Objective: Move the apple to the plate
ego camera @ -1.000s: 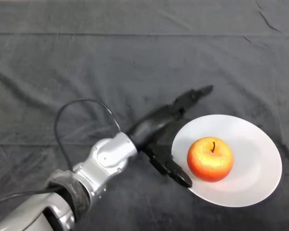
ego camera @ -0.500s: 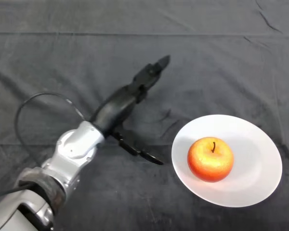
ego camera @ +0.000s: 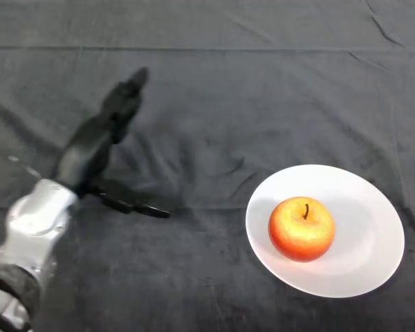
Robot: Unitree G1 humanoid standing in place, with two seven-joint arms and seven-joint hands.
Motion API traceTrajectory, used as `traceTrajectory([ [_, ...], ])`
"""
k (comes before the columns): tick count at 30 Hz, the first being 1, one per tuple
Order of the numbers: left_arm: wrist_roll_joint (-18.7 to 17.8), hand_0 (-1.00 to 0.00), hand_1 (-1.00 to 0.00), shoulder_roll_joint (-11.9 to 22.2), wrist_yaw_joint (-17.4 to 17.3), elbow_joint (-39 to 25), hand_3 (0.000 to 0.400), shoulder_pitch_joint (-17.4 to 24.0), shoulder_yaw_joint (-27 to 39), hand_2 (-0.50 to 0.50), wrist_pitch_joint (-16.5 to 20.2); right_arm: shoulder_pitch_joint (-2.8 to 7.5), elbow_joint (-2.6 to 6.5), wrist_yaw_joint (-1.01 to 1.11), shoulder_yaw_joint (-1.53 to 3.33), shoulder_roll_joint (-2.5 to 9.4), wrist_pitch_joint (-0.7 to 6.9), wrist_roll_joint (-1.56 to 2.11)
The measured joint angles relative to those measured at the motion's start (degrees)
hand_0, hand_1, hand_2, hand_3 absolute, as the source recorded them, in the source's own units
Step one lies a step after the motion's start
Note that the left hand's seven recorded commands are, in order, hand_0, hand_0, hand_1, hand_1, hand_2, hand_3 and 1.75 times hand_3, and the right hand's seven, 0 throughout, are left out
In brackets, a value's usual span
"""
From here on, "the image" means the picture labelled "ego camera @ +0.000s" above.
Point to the white round plate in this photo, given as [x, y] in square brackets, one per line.
[363, 228]

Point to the black cloth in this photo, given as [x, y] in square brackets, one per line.
[228, 86]

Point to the red yellow apple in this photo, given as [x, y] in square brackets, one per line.
[301, 230]

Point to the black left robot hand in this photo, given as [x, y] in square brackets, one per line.
[86, 152]

